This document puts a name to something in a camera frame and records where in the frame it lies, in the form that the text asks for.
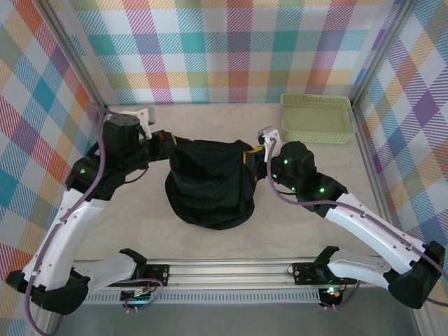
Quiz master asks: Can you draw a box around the black t-shirt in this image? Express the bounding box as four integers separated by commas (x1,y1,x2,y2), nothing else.
164,134,262,231

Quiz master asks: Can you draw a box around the pale green plastic basket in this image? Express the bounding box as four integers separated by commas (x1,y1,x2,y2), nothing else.
280,92,354,145

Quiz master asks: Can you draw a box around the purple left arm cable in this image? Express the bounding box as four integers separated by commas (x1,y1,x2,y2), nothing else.
24,108,165,336

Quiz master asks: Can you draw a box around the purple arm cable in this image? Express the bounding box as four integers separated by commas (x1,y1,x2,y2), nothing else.
265,138,448,311
24,108,165,336

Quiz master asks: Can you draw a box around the thin black left gripper wire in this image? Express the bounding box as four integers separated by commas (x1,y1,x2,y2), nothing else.
124,164,150,185

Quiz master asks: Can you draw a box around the aluminium table side rail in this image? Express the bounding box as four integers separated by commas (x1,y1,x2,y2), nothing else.
59,106,110,263
352,104,403,246

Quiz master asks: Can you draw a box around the aluminium frame post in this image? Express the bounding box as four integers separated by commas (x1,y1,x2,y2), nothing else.
349,0,419,109
40,0,110,116

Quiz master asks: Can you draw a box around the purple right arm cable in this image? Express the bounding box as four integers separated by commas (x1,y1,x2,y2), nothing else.
265,138,448,311

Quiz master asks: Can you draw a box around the long aluminium mounting rail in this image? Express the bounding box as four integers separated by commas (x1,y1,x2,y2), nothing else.
71,258,393,293

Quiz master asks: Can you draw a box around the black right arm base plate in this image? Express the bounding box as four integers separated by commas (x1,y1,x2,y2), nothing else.
293,261,358,286

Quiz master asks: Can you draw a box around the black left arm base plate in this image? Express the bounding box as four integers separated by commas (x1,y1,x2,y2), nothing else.
139,262,171,288

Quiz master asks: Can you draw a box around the grey slotted cable duct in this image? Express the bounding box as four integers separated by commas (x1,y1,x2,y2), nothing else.
83,288,321,305

